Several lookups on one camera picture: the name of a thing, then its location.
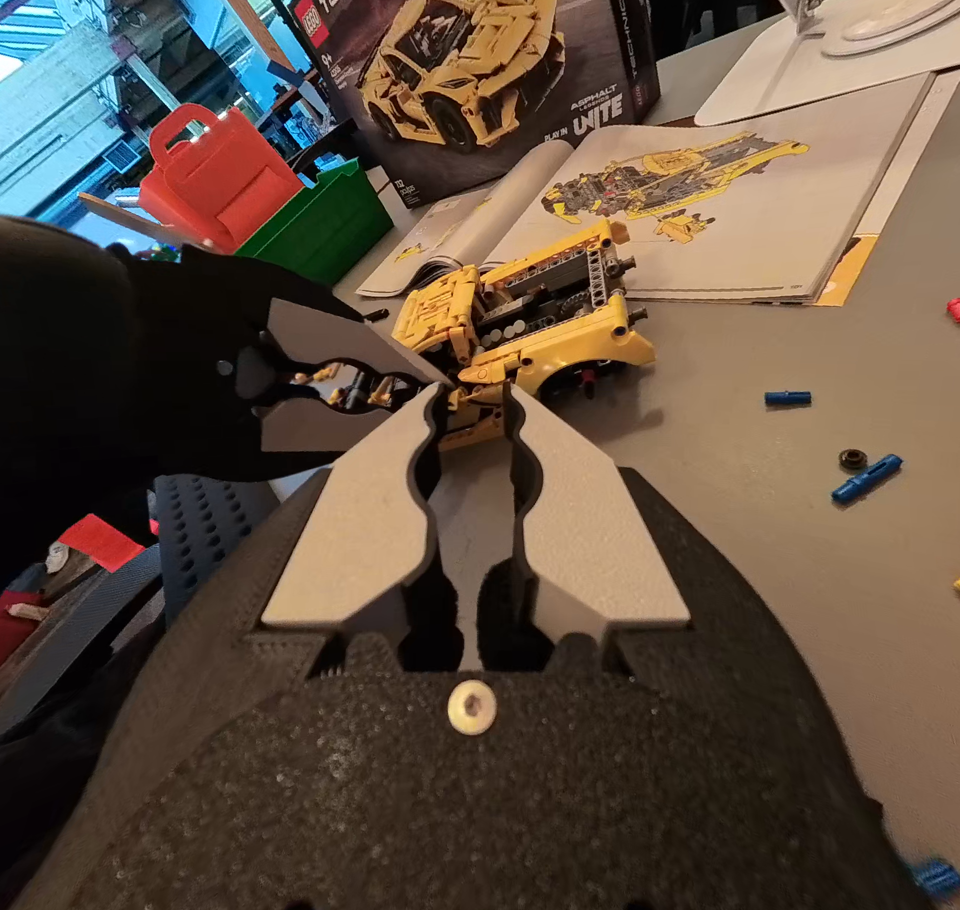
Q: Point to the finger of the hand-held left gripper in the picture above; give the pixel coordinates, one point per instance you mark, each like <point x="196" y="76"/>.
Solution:
<point x="318" y="427"/>
<point x="338" y="343"/>

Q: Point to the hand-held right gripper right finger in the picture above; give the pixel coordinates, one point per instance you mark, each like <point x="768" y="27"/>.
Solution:
<point x="600" y="550"/>

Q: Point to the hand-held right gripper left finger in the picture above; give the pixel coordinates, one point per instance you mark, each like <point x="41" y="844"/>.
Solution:
<point x="353" y="550"/>

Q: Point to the yellow brick car model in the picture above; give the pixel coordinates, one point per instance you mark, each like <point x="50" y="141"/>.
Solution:
<point x="510" y="325"/>

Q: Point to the person's left forearm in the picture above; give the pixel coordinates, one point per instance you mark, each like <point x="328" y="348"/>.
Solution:
<point x="75" y="370"/>

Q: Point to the red plastic bin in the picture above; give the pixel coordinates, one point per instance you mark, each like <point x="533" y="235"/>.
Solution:
<point x="225" y="182"/>

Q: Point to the green plastic bin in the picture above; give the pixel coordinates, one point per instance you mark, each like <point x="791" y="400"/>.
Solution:
<point x="323" y="220"/>

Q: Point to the scattered coloured brick pieces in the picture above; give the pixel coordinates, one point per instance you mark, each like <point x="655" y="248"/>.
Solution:
<point x="867" y="478"/>

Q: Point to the black car set box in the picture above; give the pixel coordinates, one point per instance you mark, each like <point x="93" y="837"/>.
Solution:
<point x="465" y="70"/>

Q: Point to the open instruction booklet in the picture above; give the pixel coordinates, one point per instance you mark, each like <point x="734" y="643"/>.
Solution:
<point x="705" y="205"/>

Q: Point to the yellow paper sheet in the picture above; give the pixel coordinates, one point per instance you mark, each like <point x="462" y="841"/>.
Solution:
<point x="848" y="272"/>

